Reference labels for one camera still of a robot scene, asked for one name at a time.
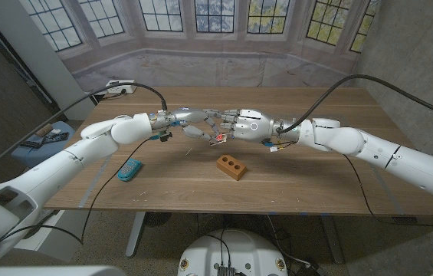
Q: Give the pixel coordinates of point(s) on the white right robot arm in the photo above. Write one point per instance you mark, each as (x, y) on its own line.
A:
(384, 149)

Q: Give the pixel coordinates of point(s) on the teal handheld calculator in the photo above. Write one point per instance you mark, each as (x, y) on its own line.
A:
(129, 169)

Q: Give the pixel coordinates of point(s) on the black remote control with buttons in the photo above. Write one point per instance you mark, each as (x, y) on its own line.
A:
(56, 137)

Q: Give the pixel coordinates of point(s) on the brown wooden block with holes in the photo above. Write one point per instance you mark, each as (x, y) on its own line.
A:
(231, 167)

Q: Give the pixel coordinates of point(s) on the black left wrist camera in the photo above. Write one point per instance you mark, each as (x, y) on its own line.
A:
(164, 136)

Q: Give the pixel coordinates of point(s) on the small white gadget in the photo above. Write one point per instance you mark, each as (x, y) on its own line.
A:
(56, 131)

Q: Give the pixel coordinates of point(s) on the blue padded stool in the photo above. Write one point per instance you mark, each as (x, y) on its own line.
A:
(40, 151)

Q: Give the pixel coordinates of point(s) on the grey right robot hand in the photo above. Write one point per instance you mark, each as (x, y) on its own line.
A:
(252, 125)

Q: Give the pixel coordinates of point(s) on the beige twine roll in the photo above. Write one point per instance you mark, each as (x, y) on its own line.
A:
(42, 129)

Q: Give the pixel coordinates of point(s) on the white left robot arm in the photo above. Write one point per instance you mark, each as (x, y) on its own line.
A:
(59, 168)

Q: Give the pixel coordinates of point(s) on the printed window backdrop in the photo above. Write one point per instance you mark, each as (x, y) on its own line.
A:
(216, 69)

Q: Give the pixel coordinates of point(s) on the white robot body edge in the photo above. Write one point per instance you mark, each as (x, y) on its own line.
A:
(47, 271)

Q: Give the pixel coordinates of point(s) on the white robot torso base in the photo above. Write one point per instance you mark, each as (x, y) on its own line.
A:
(233, 253)

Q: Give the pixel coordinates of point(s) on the slim black remote control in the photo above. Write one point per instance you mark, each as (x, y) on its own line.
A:
(28, 144)

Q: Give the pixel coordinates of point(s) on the small red white matchbox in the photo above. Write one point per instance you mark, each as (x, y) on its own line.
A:
(219, 138)

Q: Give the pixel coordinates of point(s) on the black floor fan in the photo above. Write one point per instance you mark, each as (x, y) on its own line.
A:
(156, 219)

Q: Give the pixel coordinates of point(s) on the grey metal table leg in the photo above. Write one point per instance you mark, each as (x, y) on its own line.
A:
(135, 234)
(331, 237)

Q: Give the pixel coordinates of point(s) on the white power strip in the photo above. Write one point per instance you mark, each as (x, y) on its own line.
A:
(118, 89)

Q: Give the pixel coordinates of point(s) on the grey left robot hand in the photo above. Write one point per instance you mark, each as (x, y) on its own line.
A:
(191, 115)

